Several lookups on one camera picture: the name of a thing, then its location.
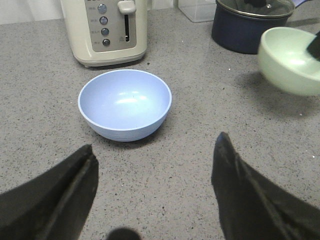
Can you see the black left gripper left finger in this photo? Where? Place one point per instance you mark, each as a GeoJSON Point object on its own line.
{"type": "Point", "coordinates": [54, 205]}

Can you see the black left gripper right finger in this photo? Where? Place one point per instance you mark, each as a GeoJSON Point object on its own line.
{"type": "Point", "coordinates": [251, 207]}

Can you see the cream toaster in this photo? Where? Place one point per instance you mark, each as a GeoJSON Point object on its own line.
{"type": "Point", "coordinates": [106, 32]}

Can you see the dark blue saucepan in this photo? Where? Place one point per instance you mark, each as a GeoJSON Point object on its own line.
{"type": "Point", "coordinates": [240, 33]}

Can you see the light green bowl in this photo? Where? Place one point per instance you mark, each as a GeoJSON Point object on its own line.
{"type": "Point", "coordinates": [284, 61]}

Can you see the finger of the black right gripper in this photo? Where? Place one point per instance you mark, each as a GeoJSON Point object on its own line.
{"type": "Point", "coordinates": [314, 47]}

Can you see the white curtain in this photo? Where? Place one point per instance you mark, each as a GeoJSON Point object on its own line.
{"type": "Point", "coordinates": [21, 11]}

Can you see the clear plastic container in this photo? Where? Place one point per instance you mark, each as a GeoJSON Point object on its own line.
{"type": "Point", "coordinates": [198, 10]}

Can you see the light blue bowl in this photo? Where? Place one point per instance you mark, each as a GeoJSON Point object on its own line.
{"type": "Point", "coordinates": [125, 105]}

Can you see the glass pot lid blue knob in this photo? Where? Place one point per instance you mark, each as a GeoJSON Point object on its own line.
{"type": "Point", "coordinates": [259, 8]}

